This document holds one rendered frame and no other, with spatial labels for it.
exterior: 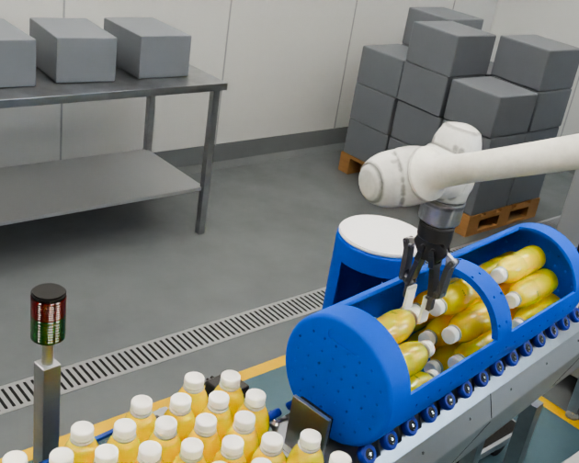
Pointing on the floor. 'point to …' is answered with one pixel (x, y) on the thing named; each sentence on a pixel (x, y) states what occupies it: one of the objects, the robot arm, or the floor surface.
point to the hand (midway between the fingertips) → (416, 304)
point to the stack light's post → (46, 409)
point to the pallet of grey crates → (462, 101)
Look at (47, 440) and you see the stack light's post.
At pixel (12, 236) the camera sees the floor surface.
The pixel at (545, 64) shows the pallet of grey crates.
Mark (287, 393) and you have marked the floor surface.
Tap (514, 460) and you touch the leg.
